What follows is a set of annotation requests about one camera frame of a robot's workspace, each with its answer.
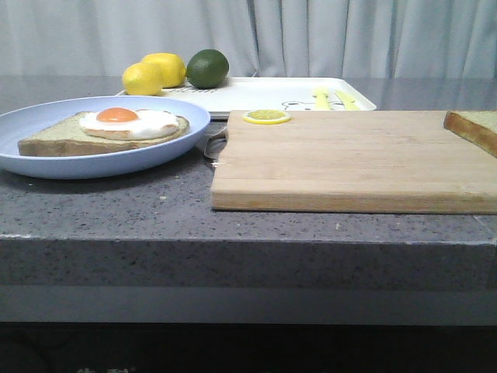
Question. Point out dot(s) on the light blue round plate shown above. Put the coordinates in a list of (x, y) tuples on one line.
[(19, 124)]

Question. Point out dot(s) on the bread slice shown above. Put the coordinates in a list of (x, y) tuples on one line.
[(477, 127), (66, 138)]

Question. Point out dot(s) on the white rectangular tray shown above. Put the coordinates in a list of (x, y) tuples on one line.
[(253, 93)]

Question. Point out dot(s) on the lemon slice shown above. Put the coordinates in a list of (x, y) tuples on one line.
[(266, 117)]

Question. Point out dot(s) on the wooden cutting board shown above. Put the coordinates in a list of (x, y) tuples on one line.
[(353, 161)]

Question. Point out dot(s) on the fried egg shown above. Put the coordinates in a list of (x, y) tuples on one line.
[(118, 123)]

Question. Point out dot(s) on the green lime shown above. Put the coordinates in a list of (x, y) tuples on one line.
[(207, 69)]

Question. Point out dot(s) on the yellow plastic knife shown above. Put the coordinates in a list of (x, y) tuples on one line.
[(348, 101)]

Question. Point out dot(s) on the rear yellow lemon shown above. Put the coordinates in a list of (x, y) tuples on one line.
[(172, 66)]

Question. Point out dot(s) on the yellow lemon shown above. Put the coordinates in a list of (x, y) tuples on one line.
[(142, 79), (172, 66)]

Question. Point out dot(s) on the front yellow lemon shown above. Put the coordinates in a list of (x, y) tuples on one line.
[(142, 79)]

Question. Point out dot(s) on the grey curtain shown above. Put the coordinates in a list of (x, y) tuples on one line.
[(349, 39)]

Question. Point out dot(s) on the metal cutting board handle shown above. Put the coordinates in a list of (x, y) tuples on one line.
[(214, 146)]

